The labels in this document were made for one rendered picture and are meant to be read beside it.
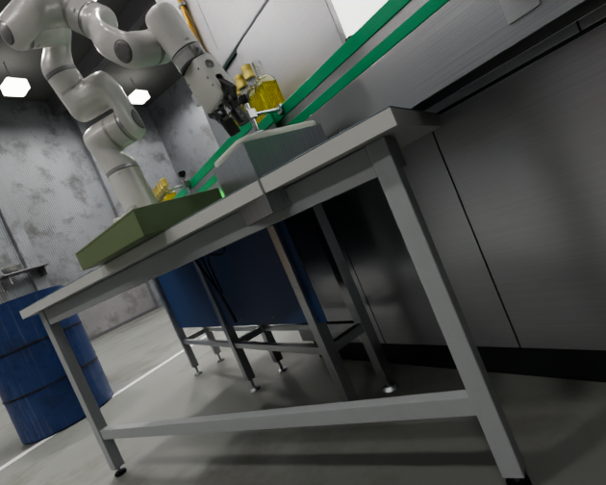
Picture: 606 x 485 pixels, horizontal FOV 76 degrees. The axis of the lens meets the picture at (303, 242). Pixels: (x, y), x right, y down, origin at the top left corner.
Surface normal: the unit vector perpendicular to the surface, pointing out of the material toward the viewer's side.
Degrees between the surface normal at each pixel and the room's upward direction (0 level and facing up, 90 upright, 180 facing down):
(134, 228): 90
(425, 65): 90
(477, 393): 90
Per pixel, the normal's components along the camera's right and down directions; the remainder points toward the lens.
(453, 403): -0.48, 0.25
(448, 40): -0.75, 0.35
